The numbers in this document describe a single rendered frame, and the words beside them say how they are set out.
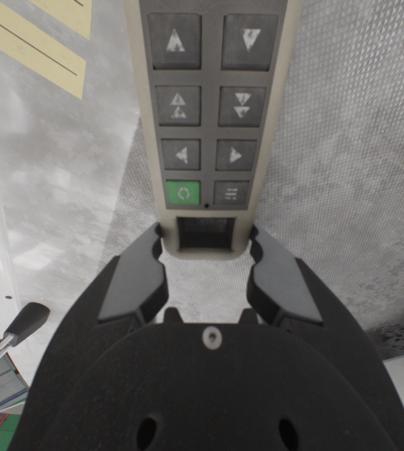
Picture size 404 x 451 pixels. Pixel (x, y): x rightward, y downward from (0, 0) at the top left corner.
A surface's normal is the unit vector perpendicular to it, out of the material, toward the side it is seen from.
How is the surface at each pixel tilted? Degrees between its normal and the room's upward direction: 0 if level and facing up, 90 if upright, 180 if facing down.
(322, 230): 0
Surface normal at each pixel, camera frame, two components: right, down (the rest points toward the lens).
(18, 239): 0.00, 0.48
